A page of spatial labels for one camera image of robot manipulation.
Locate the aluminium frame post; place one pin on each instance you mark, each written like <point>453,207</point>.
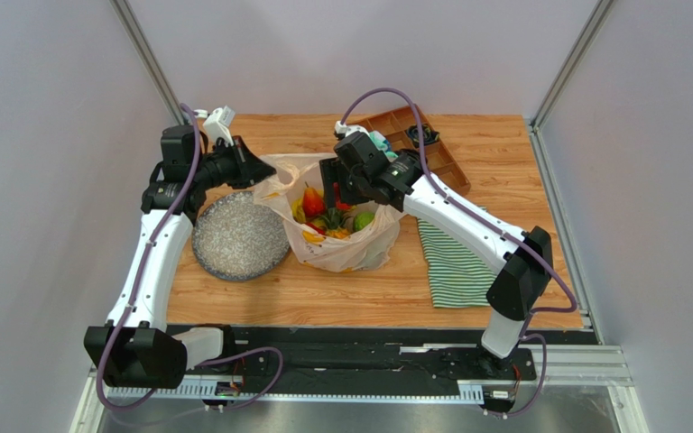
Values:
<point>136,34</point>
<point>580,47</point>

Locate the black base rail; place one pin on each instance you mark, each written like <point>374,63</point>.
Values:
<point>356,363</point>

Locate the right aluminium frame post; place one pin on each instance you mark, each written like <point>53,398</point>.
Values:
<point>580,47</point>

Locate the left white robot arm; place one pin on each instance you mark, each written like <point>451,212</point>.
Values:
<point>133,348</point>

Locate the mint green sock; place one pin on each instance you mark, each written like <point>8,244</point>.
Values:
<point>383,145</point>

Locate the small pineapple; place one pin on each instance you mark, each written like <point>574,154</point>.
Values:
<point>334,223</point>

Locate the green striped cloth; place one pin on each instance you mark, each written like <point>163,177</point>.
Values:
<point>457,278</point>

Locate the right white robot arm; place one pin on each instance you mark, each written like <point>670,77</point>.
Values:
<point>521,260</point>

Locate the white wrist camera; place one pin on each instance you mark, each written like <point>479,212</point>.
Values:
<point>342,130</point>
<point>216,125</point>

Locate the left aluminium frame post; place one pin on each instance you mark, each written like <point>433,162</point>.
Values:
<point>136,34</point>

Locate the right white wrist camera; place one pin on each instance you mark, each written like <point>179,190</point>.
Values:
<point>342,130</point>

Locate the red bell pepper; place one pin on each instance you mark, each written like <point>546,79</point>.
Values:
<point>328,221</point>

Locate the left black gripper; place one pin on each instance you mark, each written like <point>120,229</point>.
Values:
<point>248,169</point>

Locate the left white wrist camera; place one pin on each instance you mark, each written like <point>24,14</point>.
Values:
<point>216,125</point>

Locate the small red orange fruit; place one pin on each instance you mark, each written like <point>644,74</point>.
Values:
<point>312,202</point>

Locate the grey fruit plate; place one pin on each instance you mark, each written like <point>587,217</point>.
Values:
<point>236,240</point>

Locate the yellow banana bunch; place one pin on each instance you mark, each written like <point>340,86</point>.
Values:
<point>299,217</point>

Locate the translucent beige plastic bag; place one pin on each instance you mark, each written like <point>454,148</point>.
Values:
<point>365,250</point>

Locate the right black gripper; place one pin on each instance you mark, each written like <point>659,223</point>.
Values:
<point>335,177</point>

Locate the black yellow sock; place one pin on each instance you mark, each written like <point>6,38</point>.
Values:
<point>430,136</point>

